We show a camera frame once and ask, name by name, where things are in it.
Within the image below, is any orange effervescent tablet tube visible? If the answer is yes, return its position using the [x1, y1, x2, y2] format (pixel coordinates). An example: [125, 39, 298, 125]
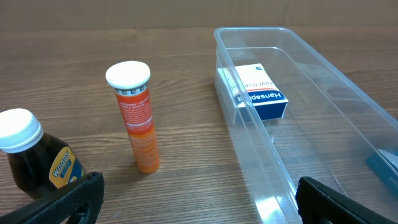
[106, 60, 160, 174]

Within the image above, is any white blue Hansaplast box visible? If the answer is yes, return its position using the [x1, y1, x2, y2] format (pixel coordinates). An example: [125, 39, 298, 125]
[235, 63, 289, 120]

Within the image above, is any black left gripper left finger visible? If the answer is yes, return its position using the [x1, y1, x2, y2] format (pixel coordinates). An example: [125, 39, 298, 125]
[1, 172, 104, 224]

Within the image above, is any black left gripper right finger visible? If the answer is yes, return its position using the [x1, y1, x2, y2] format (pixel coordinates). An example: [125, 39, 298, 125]
[295, 177, 397, 224]

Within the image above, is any dark Woods syrup bottle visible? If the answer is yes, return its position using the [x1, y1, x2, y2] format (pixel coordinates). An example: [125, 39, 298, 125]
[1, 108, 85, 199]

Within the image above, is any blue yellow VapoDrops box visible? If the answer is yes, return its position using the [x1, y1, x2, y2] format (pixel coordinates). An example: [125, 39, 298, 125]
[366, 147, 397, 198]

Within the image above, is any clear plastic container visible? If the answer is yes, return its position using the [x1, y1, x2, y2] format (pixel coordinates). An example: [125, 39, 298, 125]
[214, 27, 397, 223]

